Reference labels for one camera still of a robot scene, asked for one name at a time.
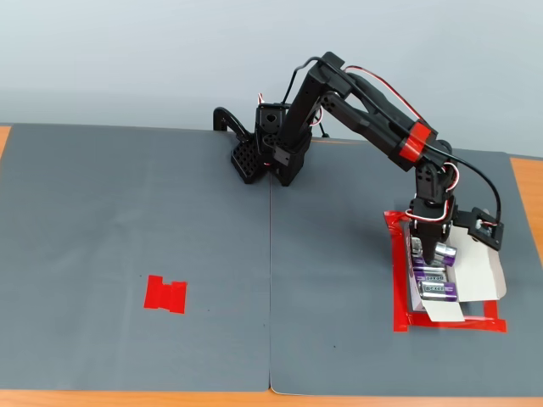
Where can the red tape rectangular frame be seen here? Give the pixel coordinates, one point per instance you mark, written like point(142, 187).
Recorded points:
point(401, 297)

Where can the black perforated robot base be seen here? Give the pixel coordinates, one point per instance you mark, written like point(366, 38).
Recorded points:
point(246, 161)

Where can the purple silver 9V battery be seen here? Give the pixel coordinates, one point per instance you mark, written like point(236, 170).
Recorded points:
point(447, 253)

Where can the white cardboard battery box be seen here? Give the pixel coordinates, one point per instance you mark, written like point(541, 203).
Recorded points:
point(475, 275)

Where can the red tape band wrap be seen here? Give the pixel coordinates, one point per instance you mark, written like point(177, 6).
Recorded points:
point(418, 142)

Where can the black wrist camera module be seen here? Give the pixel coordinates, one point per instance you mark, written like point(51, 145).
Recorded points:
point(485, 229)

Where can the red tape patch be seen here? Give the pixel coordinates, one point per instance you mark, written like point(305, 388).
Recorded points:
point(163, 294)

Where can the grey table mat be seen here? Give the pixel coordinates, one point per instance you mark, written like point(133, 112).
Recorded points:
point(85, 212)
point(339, 275)

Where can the black table clamp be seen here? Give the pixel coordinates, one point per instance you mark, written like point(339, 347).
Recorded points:
point(225, 113)

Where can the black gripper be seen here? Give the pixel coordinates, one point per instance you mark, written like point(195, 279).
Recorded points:
point(429, 234)

